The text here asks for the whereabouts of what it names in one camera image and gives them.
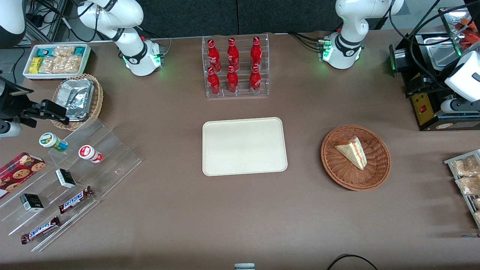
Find light wicker basket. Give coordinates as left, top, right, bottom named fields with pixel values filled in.
left=51, top=73, right=104, bottom=131

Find clear bag of nuts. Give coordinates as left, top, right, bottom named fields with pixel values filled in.
left=38, top=56, right=64, bottom=74
left=62, top=55, right=83, bottom=74
left=52, top=45, right=75, bottom=58

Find clear acrylic stepped stand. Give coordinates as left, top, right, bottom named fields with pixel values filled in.
left=0, top=118, right=142, bottom=252

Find small black box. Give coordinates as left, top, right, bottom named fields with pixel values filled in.
left=19, top=193, right=44, bottom=212
left=55, top=168, right=77, bottom=189

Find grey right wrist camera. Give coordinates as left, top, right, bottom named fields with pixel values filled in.
left=0, top=121, right=23, bottom=138

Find black base cable bundle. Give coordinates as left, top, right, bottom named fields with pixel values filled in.
left=288, top=31, right=324, bottom=51

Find red orange food pieces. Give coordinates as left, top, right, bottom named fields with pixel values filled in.
left=459, top=17, right=480, bottom=52

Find red cola bottle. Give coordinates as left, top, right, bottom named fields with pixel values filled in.
left=226, top=66, right=239, bottom=93
left=207, top=39, right=222, bottom=72
left=250, top=36, right=263, bottom=70
left=226, top=37, right=240, bottom=72
left=249, top=65, right=262, bottom=94
left=207, top=67, right=221, bottom=95

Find tray of packaged snacks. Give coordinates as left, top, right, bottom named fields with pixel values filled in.
left=444, top=149, right=480, bottom=229

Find white plastic bin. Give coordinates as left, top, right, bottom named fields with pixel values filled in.
left=22, top=43, right=92, bottom=81

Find brown wicker basket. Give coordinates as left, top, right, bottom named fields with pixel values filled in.
left=321, top=124, right=391, bottom=191

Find beige plastic tray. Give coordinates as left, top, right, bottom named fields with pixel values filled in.
left=202, top=117, right=288, bottom=177

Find black floor cable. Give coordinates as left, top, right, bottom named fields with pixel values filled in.
left=326, top=254, right=379, bottom=270

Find clear acrylic bottle rack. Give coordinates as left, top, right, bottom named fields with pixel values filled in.
left=202, top=33, right=270, bottom=99

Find triangular sandwich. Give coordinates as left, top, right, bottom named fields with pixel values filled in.
left=334, top=136, right=368, bottom=171

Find silver foil package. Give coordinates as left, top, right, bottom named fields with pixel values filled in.
left=56, top=78, right=95, bottom=121

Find red cookie box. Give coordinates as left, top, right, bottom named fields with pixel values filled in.
left=0, top=152, right=46, bottom=199

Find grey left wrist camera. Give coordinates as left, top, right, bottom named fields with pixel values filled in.
left=440, top=98, right=480, bottom=114

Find green lid yogurt cup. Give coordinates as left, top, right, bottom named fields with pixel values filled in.
left=39, top=132, right=69, bottom=152

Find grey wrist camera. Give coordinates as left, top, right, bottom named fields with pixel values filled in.
left=440, top=98, right=480, bottom=114
left=0, top=121, right=23, bottom=138

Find black food warmer machine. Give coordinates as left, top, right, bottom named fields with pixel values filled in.
left=389, top=7, right=480, bottom=132

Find Snickers chocolate bar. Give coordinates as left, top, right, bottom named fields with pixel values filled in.
left=58, top=186, right=94, bottom=214
left=21, top=216, right=61, bottom=245

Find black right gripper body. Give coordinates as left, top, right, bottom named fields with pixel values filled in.
left=0, top=76, right=38, bottom=122

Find red lid yogurt cup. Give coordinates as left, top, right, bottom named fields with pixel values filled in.
left=78, top=145, right=104, bottom=164

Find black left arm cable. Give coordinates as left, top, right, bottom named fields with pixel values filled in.
left=388, top=0, right=480, bottom=94

